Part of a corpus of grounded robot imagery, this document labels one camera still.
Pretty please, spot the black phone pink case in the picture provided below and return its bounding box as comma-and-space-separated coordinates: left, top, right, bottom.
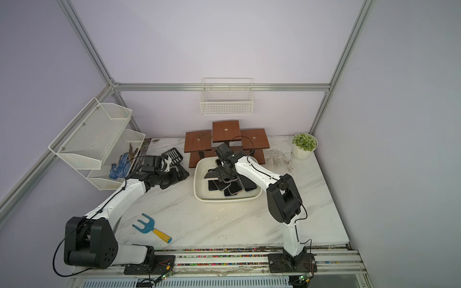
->
223, 180, 243, 198

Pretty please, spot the white plastic storage box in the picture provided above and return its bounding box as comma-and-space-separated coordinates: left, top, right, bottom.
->
193, 157, 263, 204

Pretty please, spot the black phone grey case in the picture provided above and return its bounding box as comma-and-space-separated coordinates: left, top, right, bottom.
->
239, 175, 258, 192

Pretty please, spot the black phone tan case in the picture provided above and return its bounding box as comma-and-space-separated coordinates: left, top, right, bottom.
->
208, 180, 228, 192

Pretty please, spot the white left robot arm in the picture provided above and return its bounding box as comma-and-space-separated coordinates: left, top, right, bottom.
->
63, 165, 189, 274

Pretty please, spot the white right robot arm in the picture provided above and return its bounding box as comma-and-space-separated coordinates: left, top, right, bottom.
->
216, 154, 304, 258

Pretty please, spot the black phone clear case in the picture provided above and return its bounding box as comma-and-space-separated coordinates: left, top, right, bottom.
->
204, 168, 218, 180

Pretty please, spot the black slotted scoop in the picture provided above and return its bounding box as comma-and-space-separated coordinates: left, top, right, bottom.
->
161, 148, 184, 166

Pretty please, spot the brown wooden tiered stand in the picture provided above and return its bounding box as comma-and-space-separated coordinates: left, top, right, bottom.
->
184, 120, 270, 168

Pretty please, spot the blue crumpled cloth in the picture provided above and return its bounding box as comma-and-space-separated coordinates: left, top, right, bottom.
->
109, 152, 131, 180

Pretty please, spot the teal yellow garden fork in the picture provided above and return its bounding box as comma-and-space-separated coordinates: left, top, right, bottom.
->
132, 213, 172, 244

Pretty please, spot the white mesh two-tier shelf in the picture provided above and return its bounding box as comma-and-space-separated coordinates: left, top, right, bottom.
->
49, 98, 145, 190

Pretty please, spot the green plant white pot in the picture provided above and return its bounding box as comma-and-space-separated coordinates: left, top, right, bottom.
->
292, 133, 318, 160

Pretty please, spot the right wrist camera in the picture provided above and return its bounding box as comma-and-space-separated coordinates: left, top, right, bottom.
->
216, 143, 234, 162

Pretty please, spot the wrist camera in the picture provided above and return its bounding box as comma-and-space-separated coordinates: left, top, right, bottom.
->
140, 156, 169, 173
216, 143, 234, 162

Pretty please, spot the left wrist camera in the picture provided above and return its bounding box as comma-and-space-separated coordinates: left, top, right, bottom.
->
140, 156, 169, 173

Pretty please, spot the white wire wall basket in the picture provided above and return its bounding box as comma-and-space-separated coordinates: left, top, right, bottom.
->
200, 78, 254, 116

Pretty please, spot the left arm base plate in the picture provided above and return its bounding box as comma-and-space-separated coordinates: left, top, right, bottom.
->
124, 255, 176, 276

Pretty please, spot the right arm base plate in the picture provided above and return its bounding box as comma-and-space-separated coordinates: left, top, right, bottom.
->
268, 253, 318, 273

